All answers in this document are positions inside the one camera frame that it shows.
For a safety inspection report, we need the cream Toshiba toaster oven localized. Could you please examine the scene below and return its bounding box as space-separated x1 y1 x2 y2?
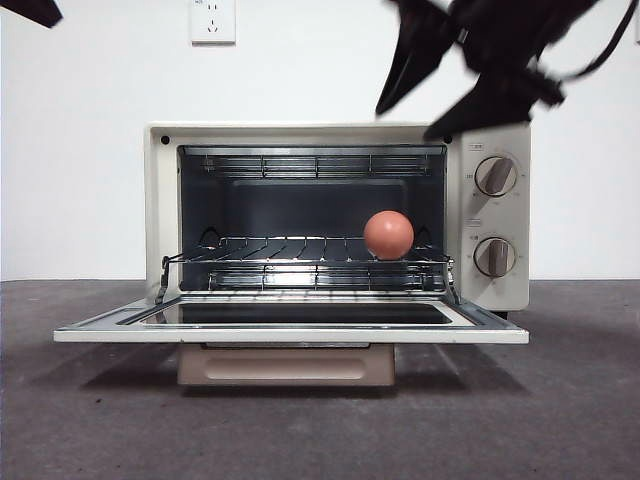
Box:
143 119 532 314

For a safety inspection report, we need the brown egg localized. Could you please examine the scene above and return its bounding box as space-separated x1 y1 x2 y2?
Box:
363 209 416 262

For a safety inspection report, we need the cream round oven knob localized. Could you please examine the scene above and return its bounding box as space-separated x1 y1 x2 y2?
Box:
473 236 517 279
473 156 520 197

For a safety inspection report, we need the wire heater guard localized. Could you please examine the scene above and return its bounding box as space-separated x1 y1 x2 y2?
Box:
203 152 431 180
208 264 447 292

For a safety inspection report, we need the white wall socket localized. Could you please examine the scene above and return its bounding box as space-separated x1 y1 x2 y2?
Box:
190 0 237 47

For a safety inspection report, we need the chrome wire oven rack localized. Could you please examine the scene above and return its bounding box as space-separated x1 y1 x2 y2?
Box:
162 234 454 266

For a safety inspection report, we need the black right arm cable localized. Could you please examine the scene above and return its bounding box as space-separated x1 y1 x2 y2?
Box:
549 0 632 81

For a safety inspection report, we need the glass oven door with handle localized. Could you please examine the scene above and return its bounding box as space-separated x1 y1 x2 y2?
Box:
53 292 530 387

